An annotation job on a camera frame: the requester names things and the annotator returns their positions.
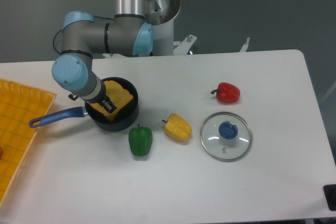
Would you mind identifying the glass lid blue knob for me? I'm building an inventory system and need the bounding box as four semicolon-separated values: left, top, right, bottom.
199;112;253;163

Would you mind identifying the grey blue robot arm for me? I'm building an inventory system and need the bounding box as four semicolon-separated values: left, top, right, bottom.
51;0;153;113

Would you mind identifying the yellow toy bell pepper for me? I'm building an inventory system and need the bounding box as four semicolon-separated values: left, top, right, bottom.
162;113;192;142

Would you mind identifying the black device at table edge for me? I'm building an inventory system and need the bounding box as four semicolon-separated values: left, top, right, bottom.
323;184;336;211

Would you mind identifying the black pot blue handle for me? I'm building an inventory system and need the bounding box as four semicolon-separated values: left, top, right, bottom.
29;77;139;132

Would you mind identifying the green toy bell pepper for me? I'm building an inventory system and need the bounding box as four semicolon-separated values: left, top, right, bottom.
128;124;153;157

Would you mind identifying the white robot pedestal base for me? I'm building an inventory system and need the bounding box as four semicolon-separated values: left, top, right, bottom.
102;0;197;57

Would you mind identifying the yellow woven basket tray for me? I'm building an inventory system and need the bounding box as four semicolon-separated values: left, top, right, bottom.
1;79;56;203

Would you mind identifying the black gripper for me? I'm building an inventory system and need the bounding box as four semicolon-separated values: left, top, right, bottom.
68;90;117;112

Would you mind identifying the yellow toy bread slice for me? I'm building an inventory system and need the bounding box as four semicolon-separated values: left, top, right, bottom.
90;80;134;122

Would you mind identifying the red toy bell pepper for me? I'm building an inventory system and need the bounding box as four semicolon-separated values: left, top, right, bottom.
211;82;240;103

